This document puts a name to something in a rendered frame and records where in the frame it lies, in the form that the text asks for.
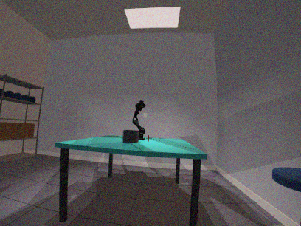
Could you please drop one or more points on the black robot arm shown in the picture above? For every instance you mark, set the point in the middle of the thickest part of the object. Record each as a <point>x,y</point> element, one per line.
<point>135,122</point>

